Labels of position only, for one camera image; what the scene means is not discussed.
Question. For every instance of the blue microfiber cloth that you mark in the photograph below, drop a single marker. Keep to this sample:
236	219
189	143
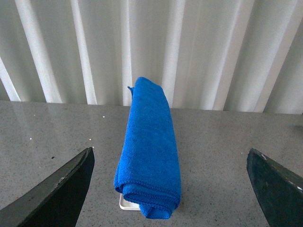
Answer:
148	171

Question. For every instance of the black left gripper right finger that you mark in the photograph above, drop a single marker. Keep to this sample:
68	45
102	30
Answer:
279	191

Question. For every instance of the white rectangular tray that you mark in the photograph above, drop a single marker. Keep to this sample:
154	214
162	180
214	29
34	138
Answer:
126	205

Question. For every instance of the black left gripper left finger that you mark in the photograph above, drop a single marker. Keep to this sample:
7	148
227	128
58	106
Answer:
57	200

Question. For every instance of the white pleated curtain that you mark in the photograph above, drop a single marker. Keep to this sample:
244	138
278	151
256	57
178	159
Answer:
233	55

